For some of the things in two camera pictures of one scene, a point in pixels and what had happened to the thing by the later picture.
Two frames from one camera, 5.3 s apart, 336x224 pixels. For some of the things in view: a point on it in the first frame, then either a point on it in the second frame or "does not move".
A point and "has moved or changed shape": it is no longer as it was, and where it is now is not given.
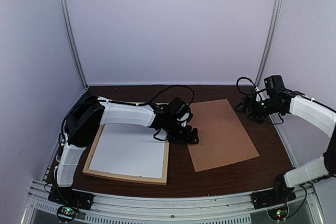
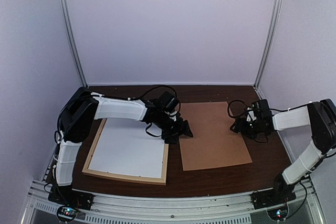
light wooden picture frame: (156, 180) does not move
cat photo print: (130, 149) does not move
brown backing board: (222, 138) has moved or changed shape
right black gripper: (245, 101) to (238, 125)
